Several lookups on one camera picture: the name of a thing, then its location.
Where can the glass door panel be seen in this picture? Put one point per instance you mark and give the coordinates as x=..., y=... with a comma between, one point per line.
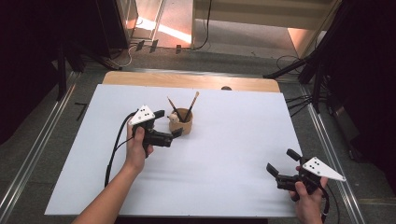
x=129, y=18

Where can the brushes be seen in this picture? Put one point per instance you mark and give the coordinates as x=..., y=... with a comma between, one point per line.
x=193, y=104

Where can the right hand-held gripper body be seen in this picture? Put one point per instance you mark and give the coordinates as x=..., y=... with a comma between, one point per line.
x=320, y=169

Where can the white table cover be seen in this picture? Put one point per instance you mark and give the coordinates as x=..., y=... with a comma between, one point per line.
x=233, y=140

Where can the tan pen holder with bear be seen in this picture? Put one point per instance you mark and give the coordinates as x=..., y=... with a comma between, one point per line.
x=183, y=127

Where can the dark green gold-banded pen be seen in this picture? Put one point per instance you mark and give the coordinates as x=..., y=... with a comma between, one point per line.
x=173, y=107

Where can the black metal stand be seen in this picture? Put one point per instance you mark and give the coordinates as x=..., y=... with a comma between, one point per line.
x=62, y=74
x=289, y=69

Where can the person's left hand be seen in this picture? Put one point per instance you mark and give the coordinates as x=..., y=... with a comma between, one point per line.
x=135, y=155

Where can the wooden table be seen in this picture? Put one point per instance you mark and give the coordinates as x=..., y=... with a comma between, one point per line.
x=186, y=81

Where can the metal floor rail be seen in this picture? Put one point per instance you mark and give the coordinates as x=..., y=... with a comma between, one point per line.
x=336, y=168
x=34, y=155

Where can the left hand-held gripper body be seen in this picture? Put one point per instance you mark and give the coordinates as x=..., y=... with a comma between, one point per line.
x=141, y=115

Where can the person's right hand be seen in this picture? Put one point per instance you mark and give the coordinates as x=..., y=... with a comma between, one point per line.
x=309, y=203

